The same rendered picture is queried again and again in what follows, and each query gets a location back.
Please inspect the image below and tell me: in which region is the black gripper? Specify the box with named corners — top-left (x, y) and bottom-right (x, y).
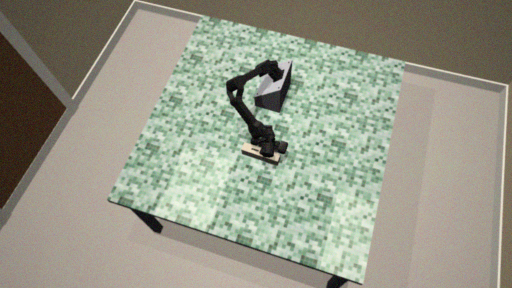
top-left (251, 138), bottom-right (288, 154)

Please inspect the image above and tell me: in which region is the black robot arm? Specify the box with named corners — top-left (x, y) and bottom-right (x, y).
top-left (226, 59), bottom-right (285, 158)

